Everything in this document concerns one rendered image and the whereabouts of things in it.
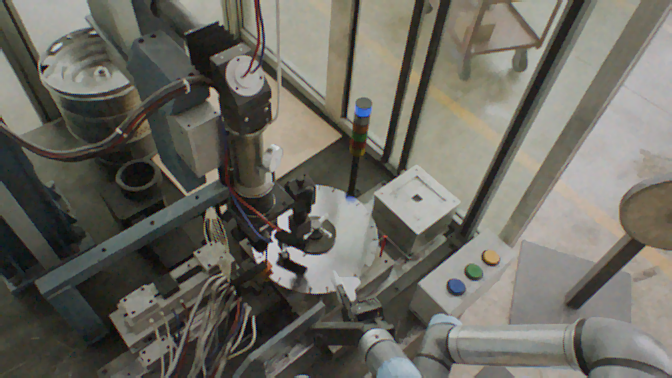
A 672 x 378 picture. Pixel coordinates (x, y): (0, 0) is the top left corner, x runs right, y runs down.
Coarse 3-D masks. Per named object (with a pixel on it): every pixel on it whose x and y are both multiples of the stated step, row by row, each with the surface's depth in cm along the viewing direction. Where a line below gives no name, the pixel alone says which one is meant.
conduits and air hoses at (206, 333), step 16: (224, 240) 134; (224, 288) 128; (208, 304) 124; (176, 320) 130; (192, 320) 127; (240, 320) 122; (208, 336) 121; (224, 336) 121; (240, 336) 120; (160, 352) 127; (224, 352) 119; (240, 352) 119; (192, 368) 122
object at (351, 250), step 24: (336, 192) 142; (336, 216) 137; (360, 216) 138; (336, 240) 133; (360, 240) 133; (288, 264) 128; (312, 264) 128; (336, 264) 129; (360, 264) 129; (288, 288) 124; (312, 288) 125
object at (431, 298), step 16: (480, 240) 142; (496, 240) 142; (464, 256) 138; (480, 256) 139; (512, 256) 139; (432, 272) 135; (448, 272) 135; (496, 272) 136; (416, 288) 135; (432, 288) 132; (480, 288) 136; (416, 304) 140; (432, 304) 133; (448, 304) 130; (464, 304) 136
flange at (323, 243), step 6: (312, 216) 136; (318, 216) 136; (324, 222) 135; (330, 222) 135; (324, 228) 134; (330, 228) 134; (312, 234) 131; (318, 234) 131; (324, 234) 132; (312, 240) 131; (318, 240) 131; (324, 240) 131; (330, 240) 132; (312, 246) 130; (318, 246) 130; (324, 246) 131; (330, 246) 131; (306, 252) 130; (312, 252) 130; (318, 252) 130; (324, 252) 131
